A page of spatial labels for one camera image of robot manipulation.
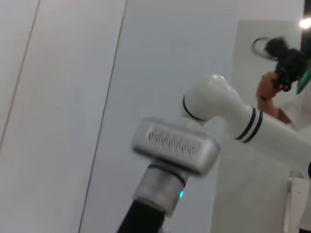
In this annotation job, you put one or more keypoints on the person's bare hand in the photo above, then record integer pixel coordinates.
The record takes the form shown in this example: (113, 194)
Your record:
(266, 87)

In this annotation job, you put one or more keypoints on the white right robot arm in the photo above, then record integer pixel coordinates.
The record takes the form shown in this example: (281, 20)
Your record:
(279, 136)

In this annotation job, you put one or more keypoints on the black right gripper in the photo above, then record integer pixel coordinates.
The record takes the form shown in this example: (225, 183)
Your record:
(141, 218)

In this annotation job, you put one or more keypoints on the person's bare forearm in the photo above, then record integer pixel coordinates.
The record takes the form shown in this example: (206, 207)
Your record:
(279, 111)

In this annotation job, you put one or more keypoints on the bright ceiling light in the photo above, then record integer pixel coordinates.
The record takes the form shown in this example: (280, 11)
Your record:
(306, 23)

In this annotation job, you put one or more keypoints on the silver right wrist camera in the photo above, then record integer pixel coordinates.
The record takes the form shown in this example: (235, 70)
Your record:
(175, 143)

